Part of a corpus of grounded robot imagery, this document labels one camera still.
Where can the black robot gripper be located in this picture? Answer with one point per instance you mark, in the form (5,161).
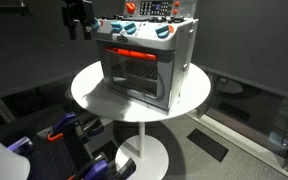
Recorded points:
(79,10)

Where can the blue stove knob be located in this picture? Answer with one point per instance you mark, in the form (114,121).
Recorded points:
(163,31)
(116,26)
(130,28)
(96,25)

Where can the small orange round button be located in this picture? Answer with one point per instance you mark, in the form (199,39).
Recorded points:
(176,4)
(175,11)

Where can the orange round dial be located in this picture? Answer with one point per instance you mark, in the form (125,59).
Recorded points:
(130,7)

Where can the black keypad panel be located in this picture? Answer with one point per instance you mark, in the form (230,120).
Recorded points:
(156,7)

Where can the purple clamp with orange trigger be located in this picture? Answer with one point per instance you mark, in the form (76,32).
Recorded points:
(64,123)

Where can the grey oven door with window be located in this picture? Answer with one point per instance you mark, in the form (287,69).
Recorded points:
(164,83)

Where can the purple clamp jaw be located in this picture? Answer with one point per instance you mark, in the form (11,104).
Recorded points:
(19,142)

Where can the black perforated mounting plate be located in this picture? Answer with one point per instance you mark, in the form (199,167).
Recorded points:
(50,160)

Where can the purple and black clamp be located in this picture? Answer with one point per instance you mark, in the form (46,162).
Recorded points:
(97,168)

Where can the white rounded plastic object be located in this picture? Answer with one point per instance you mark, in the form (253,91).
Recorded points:
(0,160)

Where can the round white pedestal table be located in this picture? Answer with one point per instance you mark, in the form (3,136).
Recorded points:
(94,93)

